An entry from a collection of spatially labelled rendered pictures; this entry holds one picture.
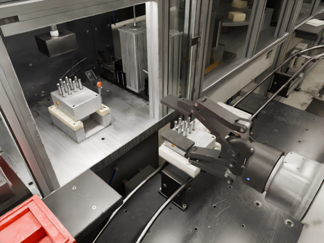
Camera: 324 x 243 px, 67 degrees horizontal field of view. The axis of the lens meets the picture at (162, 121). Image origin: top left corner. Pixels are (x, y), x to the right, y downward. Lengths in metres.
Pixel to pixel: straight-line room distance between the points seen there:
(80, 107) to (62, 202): 0.27
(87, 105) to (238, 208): 0.60
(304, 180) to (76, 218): 0.47
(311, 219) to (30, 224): 0.51
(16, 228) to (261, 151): 0.49
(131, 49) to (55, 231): 0.61
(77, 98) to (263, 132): 0.84
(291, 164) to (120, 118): 0.61
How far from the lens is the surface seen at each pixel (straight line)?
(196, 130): 0.78
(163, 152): 0.78
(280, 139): 1.24
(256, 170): 0.40
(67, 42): 0.75
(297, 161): 0.41
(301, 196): 0.39
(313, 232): 0.40
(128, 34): 0.90
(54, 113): 0.85
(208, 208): 0.90
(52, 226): 0.57
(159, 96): 0.80
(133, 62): 0.93
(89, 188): 0.67
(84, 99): 0.78
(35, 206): 0.61
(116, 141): 0.78
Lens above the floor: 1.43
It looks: 38 degrees down
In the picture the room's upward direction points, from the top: straight up
